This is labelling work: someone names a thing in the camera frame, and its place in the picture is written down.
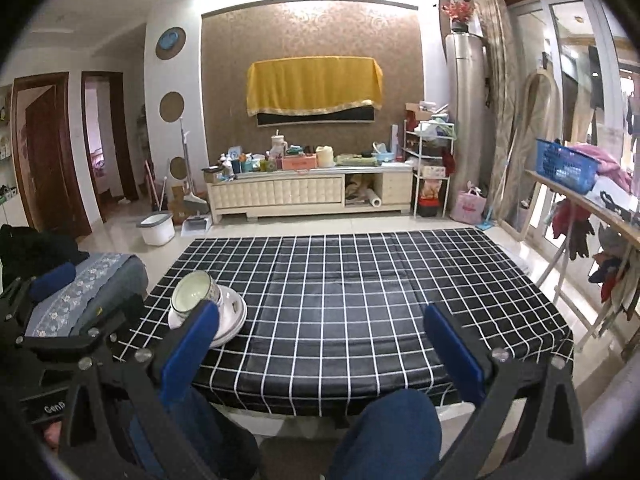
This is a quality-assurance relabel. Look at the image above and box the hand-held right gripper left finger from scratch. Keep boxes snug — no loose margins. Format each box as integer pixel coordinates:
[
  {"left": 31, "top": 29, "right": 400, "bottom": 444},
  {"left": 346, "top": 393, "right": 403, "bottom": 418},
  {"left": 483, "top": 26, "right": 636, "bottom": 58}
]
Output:
[{"left": 57, "top": 301, "right": 262, "bottom": 480}]

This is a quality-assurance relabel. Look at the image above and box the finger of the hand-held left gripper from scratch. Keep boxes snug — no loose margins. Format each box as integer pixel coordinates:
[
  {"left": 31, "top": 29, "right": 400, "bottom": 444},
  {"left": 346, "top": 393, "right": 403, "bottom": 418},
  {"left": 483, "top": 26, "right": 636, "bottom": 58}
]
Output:
[
  {"left": 17, "top": 292, "right": 147, "bottom": 358},
  {"left": 0, "top": 261, "right": 77, "bottom": 311}
]

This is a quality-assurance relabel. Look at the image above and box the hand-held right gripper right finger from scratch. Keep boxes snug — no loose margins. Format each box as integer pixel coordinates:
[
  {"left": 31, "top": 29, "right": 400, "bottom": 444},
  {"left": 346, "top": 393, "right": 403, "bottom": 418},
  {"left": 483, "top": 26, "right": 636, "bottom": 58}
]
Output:
[{"left": 423, "top": 303, "right": 589, "bottom": 480}]

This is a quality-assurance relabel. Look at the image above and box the plain white plate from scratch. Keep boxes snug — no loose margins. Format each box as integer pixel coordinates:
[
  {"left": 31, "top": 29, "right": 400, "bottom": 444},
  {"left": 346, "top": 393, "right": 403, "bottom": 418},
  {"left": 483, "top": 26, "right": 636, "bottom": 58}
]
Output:
[{"left": 207, "top": 305, "right": 249, "bottom": 350}]

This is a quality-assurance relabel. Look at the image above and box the green bowl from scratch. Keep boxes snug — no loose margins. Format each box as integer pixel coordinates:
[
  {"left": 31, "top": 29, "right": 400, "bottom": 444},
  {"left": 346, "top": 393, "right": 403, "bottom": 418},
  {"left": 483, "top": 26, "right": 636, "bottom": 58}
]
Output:
[{"left": 170, "top": 270, "right": 224, "bottom": 318}]

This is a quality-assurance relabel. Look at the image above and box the black clothing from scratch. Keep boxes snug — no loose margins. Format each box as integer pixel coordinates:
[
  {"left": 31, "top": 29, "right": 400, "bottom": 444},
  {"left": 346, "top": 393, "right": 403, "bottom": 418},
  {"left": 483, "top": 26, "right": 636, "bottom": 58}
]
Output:
[{"left": 0, "top": 224, "right": 89, "bottom": 287}]

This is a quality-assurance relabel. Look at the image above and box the person's left leg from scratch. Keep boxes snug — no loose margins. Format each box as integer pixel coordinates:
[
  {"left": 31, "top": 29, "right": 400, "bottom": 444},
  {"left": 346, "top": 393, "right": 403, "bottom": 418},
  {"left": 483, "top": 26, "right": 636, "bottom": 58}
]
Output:
[{"left": 127, "top": 390, "right": 262, "bottom": 480}]

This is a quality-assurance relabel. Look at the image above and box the white bucket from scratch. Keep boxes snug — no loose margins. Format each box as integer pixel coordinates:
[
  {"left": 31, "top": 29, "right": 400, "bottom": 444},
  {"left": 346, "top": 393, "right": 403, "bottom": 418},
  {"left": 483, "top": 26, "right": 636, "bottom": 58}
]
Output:
[{"left": 136, "top": 212, "right": 176, "bottom": 247}]

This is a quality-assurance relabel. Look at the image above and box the black white checkered tablecloth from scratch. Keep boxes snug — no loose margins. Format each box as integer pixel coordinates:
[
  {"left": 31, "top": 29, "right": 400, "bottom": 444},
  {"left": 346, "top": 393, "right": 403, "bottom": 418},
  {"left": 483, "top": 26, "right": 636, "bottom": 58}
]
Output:
[{"left": 112, "top": 227, "right": 575, "bottom": 429}]

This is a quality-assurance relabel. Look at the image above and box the dark wooden door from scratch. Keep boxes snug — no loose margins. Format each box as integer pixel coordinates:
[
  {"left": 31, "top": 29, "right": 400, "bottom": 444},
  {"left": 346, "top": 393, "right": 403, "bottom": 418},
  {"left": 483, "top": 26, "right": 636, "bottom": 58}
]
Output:
[{"left": 24, "top": 85, "right": 76, "bottom": 233}]

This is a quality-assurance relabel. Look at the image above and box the white dustpan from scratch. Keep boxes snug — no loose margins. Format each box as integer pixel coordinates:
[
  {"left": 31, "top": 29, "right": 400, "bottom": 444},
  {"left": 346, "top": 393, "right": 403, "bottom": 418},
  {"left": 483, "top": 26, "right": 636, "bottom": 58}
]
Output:
[{"left": 180, "top": 212, "right": 211, "bottom": 237}]

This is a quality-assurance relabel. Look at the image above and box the red broom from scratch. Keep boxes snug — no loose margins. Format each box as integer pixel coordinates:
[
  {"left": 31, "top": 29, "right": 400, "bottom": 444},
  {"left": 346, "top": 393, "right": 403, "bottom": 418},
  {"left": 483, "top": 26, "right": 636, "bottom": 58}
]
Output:
[{"left": 144, "top": 160, "right": 169, "bottom": 212}]

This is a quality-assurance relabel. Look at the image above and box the pink bag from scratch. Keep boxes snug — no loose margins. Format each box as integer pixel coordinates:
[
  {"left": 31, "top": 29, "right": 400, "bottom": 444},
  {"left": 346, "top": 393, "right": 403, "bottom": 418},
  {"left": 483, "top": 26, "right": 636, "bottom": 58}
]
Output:
[{"left": 451, "top": 187, "right": 488, "bottom": 225}]

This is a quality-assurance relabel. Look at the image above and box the cyan mop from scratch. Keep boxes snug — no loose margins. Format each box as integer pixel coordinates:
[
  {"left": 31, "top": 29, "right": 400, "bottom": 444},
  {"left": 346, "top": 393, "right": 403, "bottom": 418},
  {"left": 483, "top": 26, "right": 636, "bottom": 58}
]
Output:
[{"left": 475, "top": 125, "right": 519, "bottom": 232}]

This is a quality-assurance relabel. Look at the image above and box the white stick vacuum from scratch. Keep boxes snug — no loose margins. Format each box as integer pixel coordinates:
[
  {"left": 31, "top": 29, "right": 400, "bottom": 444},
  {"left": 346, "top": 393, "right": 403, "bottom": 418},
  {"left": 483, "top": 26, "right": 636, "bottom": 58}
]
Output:
[{"left": 178, "top": 119, "right": 209, "bottom": 217}]

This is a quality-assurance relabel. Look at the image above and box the red hanging garment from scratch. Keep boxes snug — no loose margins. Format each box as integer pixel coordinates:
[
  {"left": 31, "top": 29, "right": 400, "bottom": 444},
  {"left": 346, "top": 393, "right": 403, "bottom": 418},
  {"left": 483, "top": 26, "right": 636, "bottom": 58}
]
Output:
[{"left": 551, "top": 199, "right": 596, "bottom": 261}]

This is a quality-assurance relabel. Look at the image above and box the white metal shelf rack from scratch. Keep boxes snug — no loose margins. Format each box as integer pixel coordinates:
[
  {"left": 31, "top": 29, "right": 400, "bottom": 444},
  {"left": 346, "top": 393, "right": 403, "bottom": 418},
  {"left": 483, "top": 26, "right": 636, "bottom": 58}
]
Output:
[{"left": 402, "top": 120, "right": 456, "bottom": 219}]

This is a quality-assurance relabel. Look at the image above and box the cream tv cabinet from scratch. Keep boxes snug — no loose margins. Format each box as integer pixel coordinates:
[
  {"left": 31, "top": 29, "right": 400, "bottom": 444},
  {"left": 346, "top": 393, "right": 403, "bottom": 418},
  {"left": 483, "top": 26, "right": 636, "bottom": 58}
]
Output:
[{"left": 206, "top": 164, "right": 415, "bottom": 225}]

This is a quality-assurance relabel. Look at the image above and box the blue plastic basket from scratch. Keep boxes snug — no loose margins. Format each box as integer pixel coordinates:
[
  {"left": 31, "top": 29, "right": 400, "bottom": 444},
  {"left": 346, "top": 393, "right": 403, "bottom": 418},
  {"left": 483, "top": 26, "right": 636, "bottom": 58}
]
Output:
[{"left": 536, "top": 138, "right": 601, "bottom": 195}]

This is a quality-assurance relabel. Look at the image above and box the pink box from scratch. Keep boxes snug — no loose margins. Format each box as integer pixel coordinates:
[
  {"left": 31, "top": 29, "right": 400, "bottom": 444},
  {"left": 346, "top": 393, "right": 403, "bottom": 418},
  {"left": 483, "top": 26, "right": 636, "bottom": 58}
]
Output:
[{"left": 281, "top": 154, "right": 319, "bottom": 171}]

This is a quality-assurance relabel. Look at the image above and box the standing air conditioner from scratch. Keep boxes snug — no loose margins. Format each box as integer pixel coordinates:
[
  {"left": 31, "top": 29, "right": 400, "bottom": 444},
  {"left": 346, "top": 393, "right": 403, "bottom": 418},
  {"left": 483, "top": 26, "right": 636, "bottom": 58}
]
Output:
[{"left": 445, "top": 31, "right": 489, "bottom": 212}]

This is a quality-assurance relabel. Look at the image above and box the pink clothes pile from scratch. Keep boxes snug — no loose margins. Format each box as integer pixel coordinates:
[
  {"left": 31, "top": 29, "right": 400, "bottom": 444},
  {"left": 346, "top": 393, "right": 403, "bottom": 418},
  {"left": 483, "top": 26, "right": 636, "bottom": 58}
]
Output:
[{"left": 570, "top": 142, "right": 634, "bottom": 194}]

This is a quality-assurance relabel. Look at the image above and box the beige patterned curtain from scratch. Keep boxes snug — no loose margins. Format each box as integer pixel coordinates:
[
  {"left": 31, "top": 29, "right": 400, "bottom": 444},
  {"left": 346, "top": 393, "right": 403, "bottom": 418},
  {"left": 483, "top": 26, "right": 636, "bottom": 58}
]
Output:
[{"left": 472, "top": 0, "right": 527, "bottom": 222}]

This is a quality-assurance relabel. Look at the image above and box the yellow cloth cover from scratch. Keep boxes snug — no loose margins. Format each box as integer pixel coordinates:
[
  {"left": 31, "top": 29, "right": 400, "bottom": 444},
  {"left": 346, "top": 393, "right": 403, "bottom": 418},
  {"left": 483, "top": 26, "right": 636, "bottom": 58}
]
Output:
[{"left": 246, "top": 56, "right": 385, "bottom": 117}]

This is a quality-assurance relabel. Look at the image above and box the red flower vase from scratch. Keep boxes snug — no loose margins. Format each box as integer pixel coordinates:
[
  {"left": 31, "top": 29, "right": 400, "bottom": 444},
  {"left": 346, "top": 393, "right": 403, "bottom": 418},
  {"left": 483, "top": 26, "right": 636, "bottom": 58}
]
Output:
[{"left": 442, "top": 0, "right": 476, "bottom": 35}]

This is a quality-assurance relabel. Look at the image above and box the dark wooden door frame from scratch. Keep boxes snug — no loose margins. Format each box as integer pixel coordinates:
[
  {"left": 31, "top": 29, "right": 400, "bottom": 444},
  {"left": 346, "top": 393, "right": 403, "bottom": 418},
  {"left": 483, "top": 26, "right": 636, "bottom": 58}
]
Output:
[{"left": 81, "top": 71, "right": 140, "bottom": 222}]

